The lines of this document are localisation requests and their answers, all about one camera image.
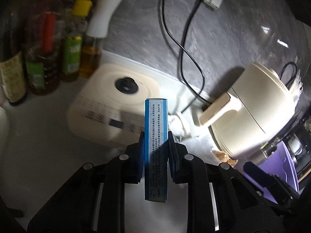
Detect red cap oil bottle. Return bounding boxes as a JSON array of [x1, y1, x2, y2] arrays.
[[25, 0, 66, 95]]

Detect dark soy sauce bottle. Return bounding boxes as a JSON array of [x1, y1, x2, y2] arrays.
[[1, 0, 27, 106]]

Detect white top oil sprayer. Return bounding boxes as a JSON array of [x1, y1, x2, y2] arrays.
[[79, 0, 122, 78]]

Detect white paper wrapper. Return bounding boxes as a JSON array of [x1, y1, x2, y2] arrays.
[[168, 112, 192, 137]]

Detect cream air fryer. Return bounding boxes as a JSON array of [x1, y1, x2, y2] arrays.
[[199, 63, 296, 159]]

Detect right black power cable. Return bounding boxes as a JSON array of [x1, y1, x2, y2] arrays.
[[178, 0, 215, 113]]

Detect cream induction cooktop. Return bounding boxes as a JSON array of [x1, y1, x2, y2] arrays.
[[67, 63, 160, 149]]

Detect black power cable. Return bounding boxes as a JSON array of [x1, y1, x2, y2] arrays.
[[161, 0, 215, 104], [178, 0, 215, 113]]

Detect small crumpled brown paper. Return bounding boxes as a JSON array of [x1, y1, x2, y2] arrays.
[[212, 150, 238, 167]]

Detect white enamel mug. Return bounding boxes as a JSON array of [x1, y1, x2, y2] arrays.
[[288, 134, 303, 156]]

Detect hanging black cable loop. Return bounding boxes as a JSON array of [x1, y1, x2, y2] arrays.
[[278, 61, 298, 89]]

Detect hanging white plastic bags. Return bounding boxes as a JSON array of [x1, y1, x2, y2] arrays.
[[289, 75, 303, 104]]

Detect yellow cap green label bottle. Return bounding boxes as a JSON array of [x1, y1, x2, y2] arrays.
[[61, 0, 92, 82]]

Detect black dish rack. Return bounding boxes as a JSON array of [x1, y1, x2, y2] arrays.
[[285, 111, 310, 183]]

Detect left black power cable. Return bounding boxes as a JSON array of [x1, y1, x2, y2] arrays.
[[161, 0, 215, 104]]

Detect purple plastic bucket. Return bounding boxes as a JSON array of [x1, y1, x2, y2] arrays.
[[258, 142, 299, 193]]

